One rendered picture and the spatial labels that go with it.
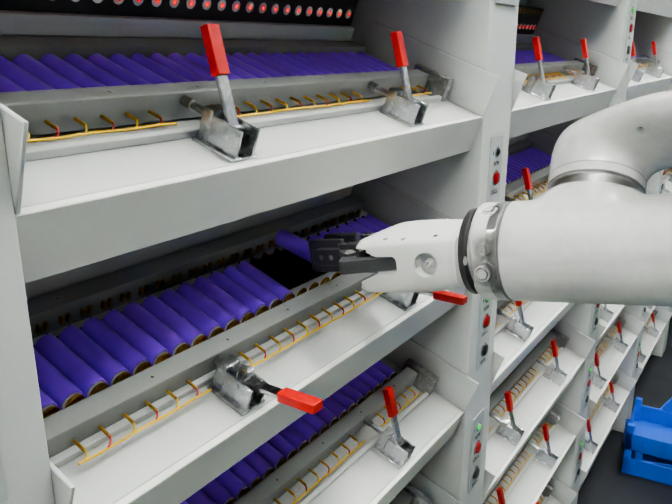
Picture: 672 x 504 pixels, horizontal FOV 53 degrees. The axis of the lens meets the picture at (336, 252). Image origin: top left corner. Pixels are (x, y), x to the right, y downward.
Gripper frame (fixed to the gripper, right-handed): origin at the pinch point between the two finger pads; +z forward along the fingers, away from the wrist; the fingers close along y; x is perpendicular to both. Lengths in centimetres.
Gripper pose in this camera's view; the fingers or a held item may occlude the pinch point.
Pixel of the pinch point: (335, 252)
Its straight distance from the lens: 68.0
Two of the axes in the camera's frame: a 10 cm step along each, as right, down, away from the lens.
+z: -8.2, 0.0, 5.8
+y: 5.6, -2.4, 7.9
